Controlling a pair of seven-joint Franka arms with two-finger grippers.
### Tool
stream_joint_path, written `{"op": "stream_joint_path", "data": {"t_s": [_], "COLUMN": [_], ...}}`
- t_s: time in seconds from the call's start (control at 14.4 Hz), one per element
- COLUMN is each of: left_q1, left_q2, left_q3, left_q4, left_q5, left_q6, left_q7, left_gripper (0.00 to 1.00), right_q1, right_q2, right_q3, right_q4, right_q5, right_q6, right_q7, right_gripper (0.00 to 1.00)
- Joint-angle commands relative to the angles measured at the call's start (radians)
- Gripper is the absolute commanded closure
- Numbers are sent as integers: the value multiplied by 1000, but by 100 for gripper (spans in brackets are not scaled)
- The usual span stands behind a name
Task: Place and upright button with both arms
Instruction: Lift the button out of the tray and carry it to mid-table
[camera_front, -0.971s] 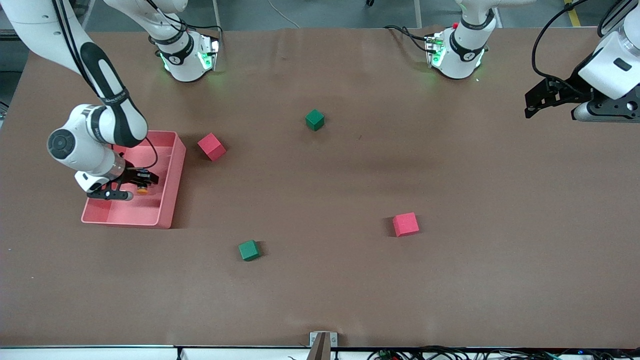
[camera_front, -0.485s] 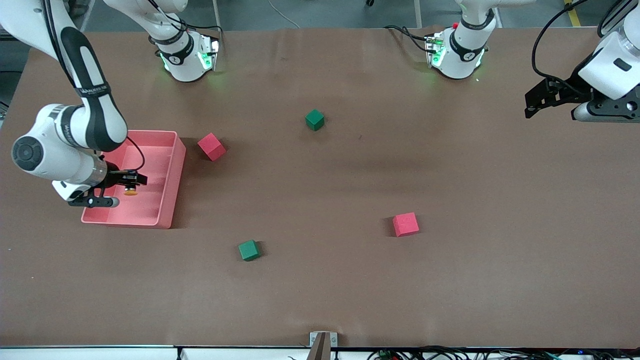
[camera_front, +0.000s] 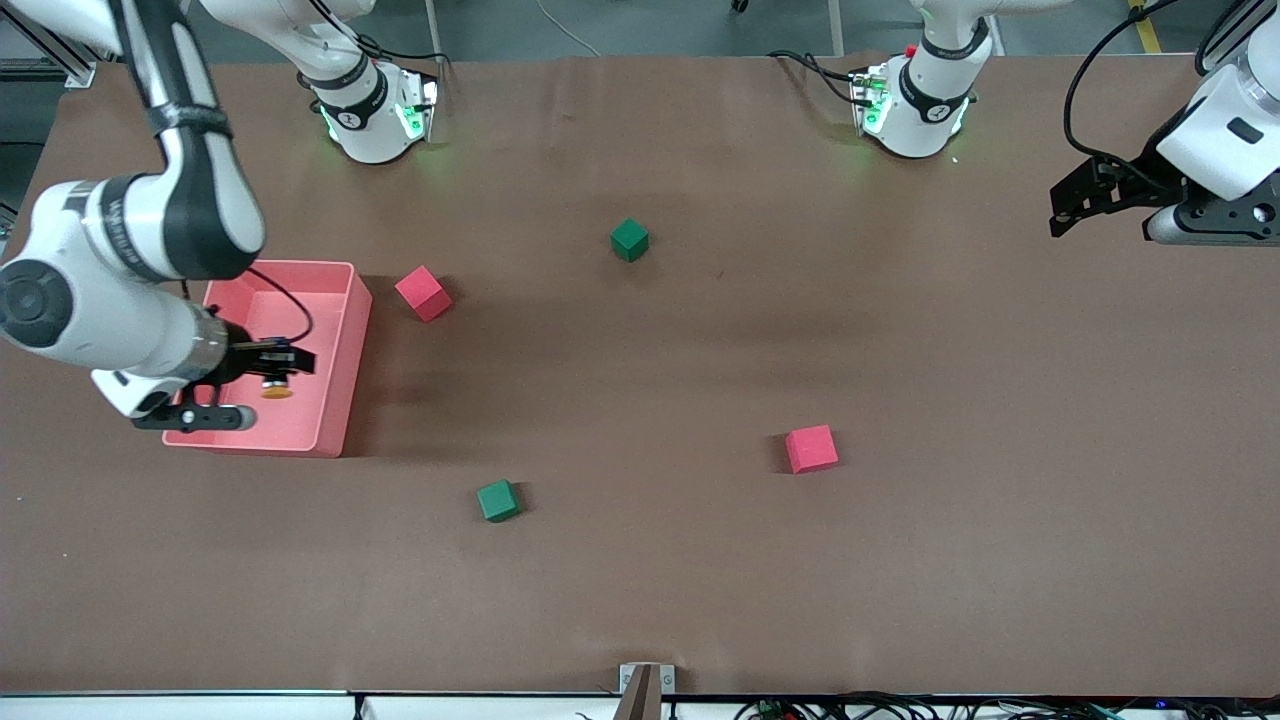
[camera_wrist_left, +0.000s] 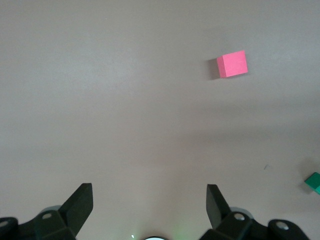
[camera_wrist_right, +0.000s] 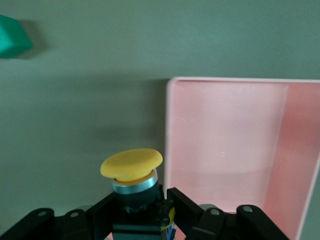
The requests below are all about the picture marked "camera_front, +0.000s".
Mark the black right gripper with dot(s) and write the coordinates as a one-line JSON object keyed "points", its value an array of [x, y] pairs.
{"points": [[243, 361]]}

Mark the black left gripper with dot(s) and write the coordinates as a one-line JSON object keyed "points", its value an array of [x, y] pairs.
{"points": [[1134, 185]]}

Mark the black button with orange cap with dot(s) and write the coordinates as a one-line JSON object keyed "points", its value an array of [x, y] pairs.
{"points": [[277, 392]]}

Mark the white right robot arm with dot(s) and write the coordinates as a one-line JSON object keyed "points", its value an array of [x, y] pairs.
{"points": [[110, 320]]}

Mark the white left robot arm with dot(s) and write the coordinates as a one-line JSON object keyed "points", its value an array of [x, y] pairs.
{"points": [[925, 105]]}

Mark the pink plastic bin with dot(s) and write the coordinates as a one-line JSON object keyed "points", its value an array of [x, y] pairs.
{"points": [[330, 400]]}

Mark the red cube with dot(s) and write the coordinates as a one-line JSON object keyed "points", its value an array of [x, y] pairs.
{"points": [[424, 293], [811, 449]]}

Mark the green cube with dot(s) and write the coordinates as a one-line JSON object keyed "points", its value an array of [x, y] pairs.
{"points": [[498, 501], [630, 240]]}

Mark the aluminium frame profile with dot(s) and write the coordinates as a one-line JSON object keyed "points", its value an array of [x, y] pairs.
{"points": [[50, 60], [1222, 45]]}

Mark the white table edge rail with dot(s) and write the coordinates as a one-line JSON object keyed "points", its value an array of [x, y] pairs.
{"points": [[180, 706]]}

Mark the silver camera mount bracket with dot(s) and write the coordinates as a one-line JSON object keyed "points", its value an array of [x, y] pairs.
{"points": [[647, 680]]}

